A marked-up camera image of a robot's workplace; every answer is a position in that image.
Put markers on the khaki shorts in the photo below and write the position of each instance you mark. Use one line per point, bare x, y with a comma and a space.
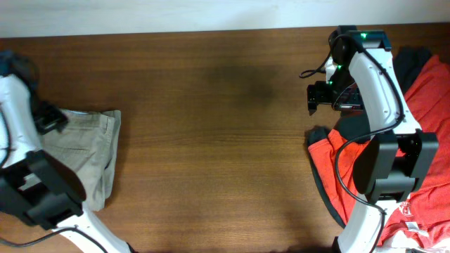
88, 146

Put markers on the red shorts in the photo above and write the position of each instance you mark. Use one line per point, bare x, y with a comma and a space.
428, 100

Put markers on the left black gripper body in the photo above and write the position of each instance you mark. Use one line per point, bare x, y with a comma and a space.
51, 117

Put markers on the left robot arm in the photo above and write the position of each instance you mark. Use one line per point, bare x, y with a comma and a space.
36, 188

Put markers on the black garment under pile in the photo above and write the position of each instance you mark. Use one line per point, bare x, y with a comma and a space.
407, 66

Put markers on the red white patterned garment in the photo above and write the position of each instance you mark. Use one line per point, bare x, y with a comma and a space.
417, 226

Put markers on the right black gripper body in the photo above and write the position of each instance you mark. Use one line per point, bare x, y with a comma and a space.
343, 95

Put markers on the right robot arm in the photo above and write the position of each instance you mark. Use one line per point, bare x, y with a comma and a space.
360, 77

